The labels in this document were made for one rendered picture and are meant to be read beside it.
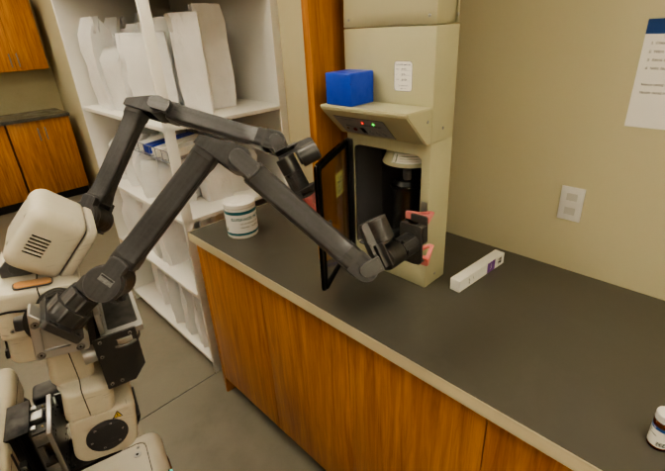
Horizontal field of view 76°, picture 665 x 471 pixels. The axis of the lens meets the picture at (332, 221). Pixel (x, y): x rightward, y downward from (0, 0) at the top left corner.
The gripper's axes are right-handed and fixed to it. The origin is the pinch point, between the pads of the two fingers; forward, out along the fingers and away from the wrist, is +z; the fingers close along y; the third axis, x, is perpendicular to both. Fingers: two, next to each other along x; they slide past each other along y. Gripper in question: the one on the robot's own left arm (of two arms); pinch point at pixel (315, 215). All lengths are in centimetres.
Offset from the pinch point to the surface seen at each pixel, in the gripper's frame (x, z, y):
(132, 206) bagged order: -81, -31, 155
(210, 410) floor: -19, 77, 116
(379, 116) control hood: -1.2, -18.0, -30.6
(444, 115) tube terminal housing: -12.4, -9.7, -44.4
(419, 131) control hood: -1.6, -10.0, -38.4
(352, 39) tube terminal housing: -19, -41, -28
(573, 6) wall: -37, -20, -84
